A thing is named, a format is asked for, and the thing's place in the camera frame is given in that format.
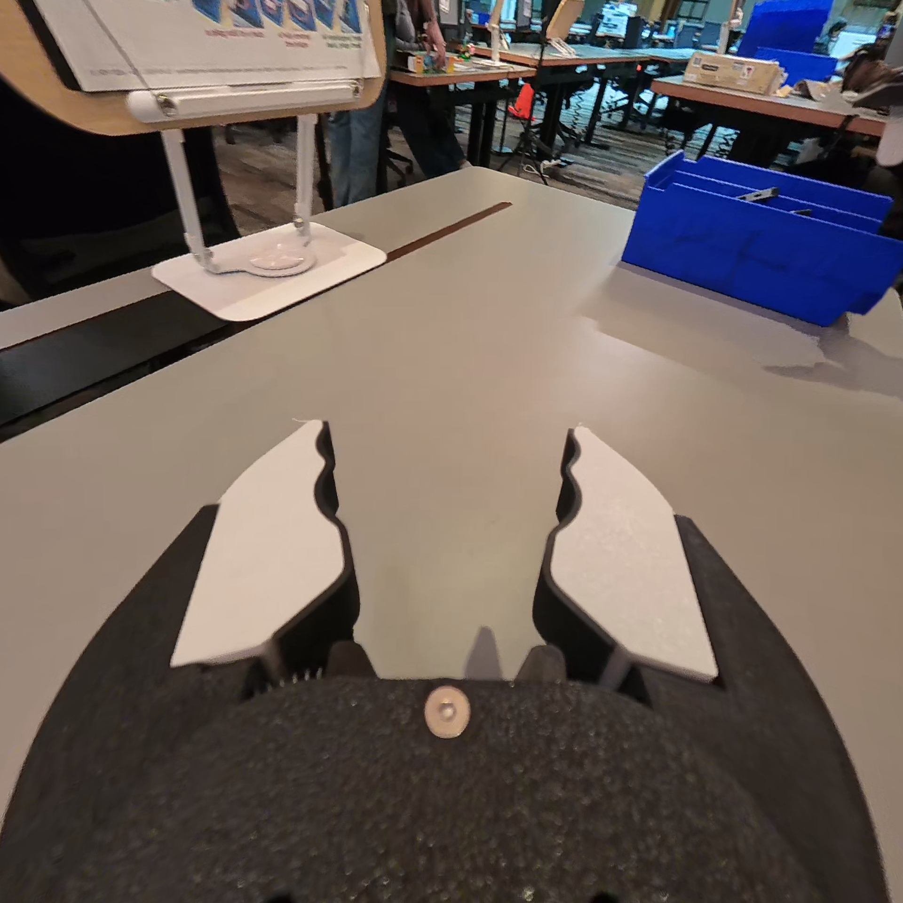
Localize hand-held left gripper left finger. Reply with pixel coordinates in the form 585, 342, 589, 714
169, 420, 362, 680

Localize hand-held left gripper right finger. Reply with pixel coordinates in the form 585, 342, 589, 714
532, 426, 720, 694

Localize blue plastic bin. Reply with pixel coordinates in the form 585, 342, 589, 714
621, 150, 903, 327

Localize white document stand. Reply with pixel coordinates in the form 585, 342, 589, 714
0, 0, 388, 323

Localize wooden office desk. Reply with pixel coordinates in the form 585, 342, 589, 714
388, 42, 540, 170
649, 74, 891, 174

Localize printed instruction sheet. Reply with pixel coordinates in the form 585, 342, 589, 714
42, 0, 382, 93

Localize cardboard box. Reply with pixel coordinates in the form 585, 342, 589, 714
683, 51, 789, 97

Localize blue storage bins stack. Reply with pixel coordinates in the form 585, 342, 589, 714
736, 0, 840, 82

